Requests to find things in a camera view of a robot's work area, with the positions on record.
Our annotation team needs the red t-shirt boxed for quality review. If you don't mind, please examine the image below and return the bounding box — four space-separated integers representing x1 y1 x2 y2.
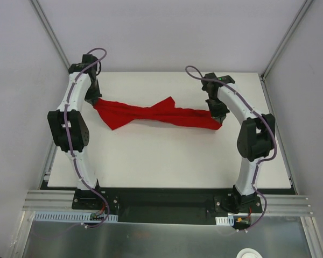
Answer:
94 97 222 131

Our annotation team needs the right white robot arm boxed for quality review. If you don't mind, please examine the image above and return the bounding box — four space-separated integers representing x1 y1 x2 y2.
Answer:
201 73 277 214

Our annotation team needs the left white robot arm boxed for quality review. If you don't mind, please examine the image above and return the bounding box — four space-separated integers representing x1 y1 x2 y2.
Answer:
47 53 102 191

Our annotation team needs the white round object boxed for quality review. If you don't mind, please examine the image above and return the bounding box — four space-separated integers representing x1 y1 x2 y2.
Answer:
236 248 262 258

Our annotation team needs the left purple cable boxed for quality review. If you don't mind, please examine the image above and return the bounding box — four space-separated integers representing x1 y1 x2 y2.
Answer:
29 47 110 238

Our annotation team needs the right white cable duct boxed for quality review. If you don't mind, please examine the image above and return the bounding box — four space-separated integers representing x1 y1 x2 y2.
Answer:
215 216 234 226

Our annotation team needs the white cable duct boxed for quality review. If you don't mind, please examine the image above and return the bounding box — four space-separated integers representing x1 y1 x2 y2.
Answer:
215 216 234 226
34 211 118 223

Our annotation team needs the left aluminium frame post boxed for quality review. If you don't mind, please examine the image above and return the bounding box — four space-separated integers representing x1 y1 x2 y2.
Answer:
29 0 71 75

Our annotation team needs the aluminium frame post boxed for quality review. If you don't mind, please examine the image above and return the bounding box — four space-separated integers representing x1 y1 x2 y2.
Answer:
29 0 71 75
260 0 314 81

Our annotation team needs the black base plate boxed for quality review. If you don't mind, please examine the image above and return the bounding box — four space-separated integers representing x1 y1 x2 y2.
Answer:
72 188 262 225

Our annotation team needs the aluminium front rail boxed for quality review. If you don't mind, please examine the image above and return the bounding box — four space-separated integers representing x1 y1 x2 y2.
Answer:
23 190 315 217

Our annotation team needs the left white cable duct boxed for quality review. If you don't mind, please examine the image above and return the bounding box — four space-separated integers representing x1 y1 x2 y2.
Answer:
34 211 118 223

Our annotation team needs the right aluminium frame post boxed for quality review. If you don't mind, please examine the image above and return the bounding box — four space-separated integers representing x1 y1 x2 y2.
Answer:
260 0 314 81

